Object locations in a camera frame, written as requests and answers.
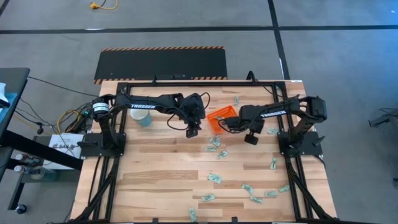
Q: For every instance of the black caster wheel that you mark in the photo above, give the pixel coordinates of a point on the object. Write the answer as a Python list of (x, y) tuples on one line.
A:
[(20, 209)]

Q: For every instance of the clear plastic bottle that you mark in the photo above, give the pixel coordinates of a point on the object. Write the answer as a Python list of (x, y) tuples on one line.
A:
[(26, 159), (37, 172)]

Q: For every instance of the black hazard-striped floor mat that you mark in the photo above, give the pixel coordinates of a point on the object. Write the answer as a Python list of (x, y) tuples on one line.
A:
[(161, 63)]

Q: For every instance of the white cardboard box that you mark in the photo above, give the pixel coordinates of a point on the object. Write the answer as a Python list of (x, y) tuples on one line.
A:
[(62, 141)]

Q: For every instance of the teal cup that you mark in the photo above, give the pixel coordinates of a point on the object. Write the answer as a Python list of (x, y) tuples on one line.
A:
[(140, 113)]

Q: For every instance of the white tissue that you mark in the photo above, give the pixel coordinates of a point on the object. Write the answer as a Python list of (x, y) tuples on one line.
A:
[(3, 93)]

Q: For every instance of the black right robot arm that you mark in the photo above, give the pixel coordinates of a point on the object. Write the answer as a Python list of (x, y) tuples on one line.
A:
[(295, 107)]

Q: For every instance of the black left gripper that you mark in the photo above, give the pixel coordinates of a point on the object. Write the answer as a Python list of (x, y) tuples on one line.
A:
[(194, 107)]

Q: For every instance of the orange plastic basket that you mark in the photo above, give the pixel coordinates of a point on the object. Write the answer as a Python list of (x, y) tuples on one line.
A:
[(213, 121)]

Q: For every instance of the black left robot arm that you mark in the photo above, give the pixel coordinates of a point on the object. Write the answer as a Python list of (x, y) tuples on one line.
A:
[(140, 101)]

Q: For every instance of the black desk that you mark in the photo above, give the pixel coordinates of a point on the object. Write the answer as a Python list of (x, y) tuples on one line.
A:
[(12, 77)]

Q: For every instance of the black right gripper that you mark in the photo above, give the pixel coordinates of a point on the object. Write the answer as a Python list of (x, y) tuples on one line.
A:
[(250, 119)]

